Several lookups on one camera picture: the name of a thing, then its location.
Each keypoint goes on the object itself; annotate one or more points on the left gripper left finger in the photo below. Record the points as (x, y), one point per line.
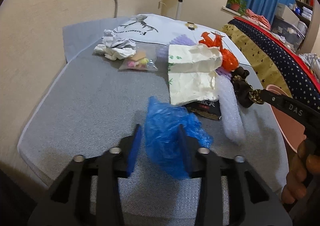
(134, 145)

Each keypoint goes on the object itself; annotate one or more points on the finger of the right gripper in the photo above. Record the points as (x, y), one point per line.
(293, 108)

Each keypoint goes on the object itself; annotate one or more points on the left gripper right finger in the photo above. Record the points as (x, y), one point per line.
(185, 150)

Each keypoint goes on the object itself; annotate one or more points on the blue plastic bag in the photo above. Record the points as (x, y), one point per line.
(161, 135)

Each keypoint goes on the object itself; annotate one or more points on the black gold scrunchie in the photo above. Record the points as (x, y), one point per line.
(244, 92)

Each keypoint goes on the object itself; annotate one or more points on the purple foam net sheet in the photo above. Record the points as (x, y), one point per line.
(184, 56)

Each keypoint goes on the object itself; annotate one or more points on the orange plastic bag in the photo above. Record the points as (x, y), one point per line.
(229, 60)

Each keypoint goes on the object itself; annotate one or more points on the white paper bag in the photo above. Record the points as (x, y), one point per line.
(185, 88)

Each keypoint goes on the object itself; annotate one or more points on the clear zip bag with items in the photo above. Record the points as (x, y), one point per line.
(144, 59)

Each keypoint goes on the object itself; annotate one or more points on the white paper ball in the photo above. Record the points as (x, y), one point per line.
(114, 48)

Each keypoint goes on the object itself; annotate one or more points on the pink trash bin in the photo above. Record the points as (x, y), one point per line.
(292, 131)

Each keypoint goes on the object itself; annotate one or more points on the person's right hand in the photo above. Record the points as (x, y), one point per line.
(302, 163)

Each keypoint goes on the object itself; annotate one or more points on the navy star bedsheet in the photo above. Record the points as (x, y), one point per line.
(302, 84)

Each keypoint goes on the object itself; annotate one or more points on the yellow star bed skirt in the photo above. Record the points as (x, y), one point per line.
(261, 63)

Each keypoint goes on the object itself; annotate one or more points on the black red snack packet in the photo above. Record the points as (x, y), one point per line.
(207, 109)

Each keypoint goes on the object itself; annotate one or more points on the white bubble foam sheet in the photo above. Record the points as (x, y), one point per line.
(231, 120)

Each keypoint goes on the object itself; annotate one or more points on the plaid striped quilt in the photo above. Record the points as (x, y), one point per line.
(312, 61)

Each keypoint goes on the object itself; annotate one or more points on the clear storage bin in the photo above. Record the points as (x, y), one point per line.
(289, 34)

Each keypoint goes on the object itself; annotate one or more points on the pink folded clothes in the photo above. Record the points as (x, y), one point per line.
(258, 19)

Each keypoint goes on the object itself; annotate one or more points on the white cardboard box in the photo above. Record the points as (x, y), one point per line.
(284, 13)

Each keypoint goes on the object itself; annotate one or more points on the wooden bookshelf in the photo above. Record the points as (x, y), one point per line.
(304, 10)

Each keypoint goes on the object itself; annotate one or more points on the white printed cloth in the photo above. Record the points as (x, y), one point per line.
(157, 29)

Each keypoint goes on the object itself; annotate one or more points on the potted green plant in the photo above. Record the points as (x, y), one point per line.
(238, 6)

